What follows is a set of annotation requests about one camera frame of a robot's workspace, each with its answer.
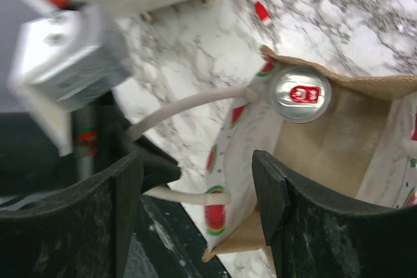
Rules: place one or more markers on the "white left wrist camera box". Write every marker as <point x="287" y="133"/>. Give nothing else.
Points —
<point x="61" y="66"/>

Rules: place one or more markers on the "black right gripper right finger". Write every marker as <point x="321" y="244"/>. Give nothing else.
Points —
<point x="314" y="231"/>

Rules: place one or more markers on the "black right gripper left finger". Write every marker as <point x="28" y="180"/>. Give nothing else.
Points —
<point x="81" y="231"/>

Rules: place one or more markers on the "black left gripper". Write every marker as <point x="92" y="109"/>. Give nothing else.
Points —
<point x="32" y="169"/>

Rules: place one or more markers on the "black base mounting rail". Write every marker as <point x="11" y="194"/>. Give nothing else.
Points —
<point x="167" y="244"/>

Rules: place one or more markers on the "blue pepsi can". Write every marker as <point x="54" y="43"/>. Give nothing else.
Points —
<point x="300" y="94"/>

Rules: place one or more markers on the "watermelon print canvas bag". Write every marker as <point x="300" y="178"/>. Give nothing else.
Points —
<point x="363" y="146"/>

